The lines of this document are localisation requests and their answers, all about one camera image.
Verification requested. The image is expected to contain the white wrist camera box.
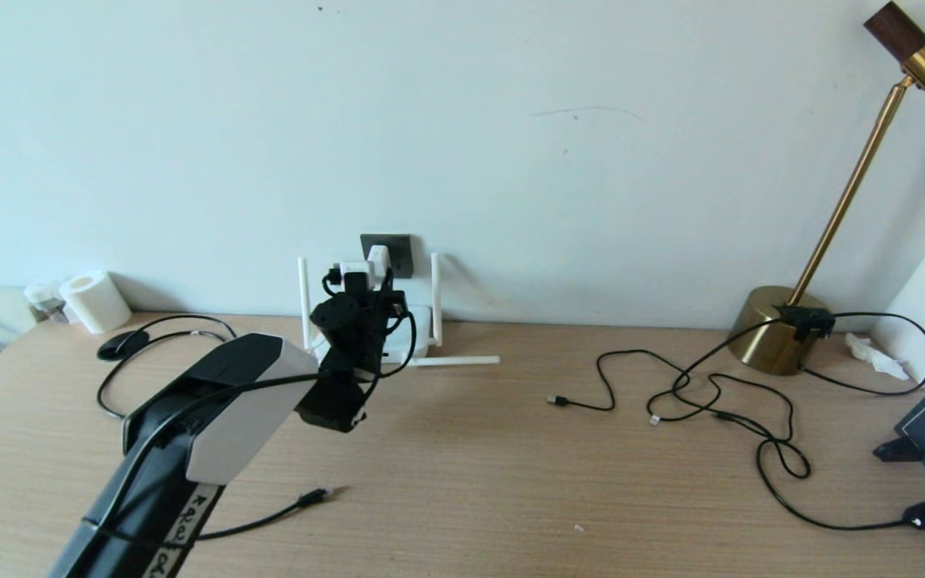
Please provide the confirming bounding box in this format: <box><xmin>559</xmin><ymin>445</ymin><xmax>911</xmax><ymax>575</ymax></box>
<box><xmin>338</xmin><ymin>260</ymin><xmax>373</xmax><ymax>295</ymax></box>

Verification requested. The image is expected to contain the black round desk grommet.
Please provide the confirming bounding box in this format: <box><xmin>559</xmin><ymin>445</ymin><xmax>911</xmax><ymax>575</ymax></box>
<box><xmin>97</xmin><ymin>330</ymin><xmax>150</xmax><ymax>362</ymax></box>

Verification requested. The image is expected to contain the black plastic clip stand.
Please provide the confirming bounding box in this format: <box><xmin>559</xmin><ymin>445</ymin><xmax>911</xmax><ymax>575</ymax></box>
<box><xmin>874</xmin><ymin>437</ymin><xmax>925</xmax><ymax>462</ymax></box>

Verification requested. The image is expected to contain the crumpled white tissue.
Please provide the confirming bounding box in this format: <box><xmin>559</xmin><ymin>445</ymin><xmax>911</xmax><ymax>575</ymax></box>
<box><xmin>846</xmin><ymin>332</ymin><xmax>911</xmax><ymax>381</ymax></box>

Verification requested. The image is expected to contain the white toilet paper roll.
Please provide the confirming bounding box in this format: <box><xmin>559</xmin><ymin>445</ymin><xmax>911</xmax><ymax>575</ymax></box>
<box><xmin>59</xmin><ymin>271</ymin><xmax>132</xmax><ymax>335</ymax></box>

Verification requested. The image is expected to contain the black ethernet cable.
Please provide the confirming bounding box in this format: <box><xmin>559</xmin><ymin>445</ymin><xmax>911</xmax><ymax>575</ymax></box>
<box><xmin>97</xmin><ymin>315</ymin><xmax>338</xmax><ymax>541</ymax></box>

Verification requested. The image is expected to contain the black inline cord switch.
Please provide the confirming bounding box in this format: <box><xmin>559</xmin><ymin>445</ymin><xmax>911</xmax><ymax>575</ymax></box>
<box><xmin>778</xmin><ymin>304</ymin><xmax>838</xmax><ymax>343</ymax></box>

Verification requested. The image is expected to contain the black cable with silver connector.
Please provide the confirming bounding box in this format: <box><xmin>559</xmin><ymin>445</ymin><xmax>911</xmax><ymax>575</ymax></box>
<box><xmin>648</xmin><ymin>372</ymin><xmax>794</xmax><ymax>445</ymax></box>

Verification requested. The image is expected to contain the black USB cable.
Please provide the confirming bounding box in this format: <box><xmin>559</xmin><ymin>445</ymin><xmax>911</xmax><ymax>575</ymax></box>
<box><xmin>548</xmin><ymin>348</ymin><xmax>814</xmax><ymax>481</ymax></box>

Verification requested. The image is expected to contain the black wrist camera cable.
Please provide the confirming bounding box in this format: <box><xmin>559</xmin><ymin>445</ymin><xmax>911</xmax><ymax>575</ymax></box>
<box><xmin>97</xmin><ymin>269</ymin><xmax>418</xmax><ymax>540</ymax></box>

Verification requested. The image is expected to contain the grey wall power socket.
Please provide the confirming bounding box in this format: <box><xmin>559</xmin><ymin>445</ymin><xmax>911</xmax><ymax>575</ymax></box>
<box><xmin>360</xmin><ymin>234</ymin><xmax>414</xmax><ymax>279</ymax></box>

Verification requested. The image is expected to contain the short black lamp cord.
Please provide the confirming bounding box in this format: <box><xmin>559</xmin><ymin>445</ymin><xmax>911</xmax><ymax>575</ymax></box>
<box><xmin>800</xmin><ymin>311</ymin><xmax>925</xmax><ymax>396</ymax></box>

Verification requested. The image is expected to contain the white wifi router with antennas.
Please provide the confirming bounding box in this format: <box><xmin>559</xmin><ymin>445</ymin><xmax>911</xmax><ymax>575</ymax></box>
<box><xmin>298</xmin><ymin>252</ymin><xmax>500</xmax><ymax>368</ymax></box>

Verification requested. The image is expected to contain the small clear plastic jar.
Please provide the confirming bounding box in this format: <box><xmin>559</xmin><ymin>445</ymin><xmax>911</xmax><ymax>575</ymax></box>
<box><xmin>24</xmin><ymin>282</ymin><xmax>70</xmax><ymax>325</ymax></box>

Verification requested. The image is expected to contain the brass desk lamp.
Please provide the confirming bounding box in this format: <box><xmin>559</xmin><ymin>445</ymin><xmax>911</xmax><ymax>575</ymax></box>
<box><xmin>729</xmin><ymin>0</ymin><xmax>925</xmax><ymax>377</ymax></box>

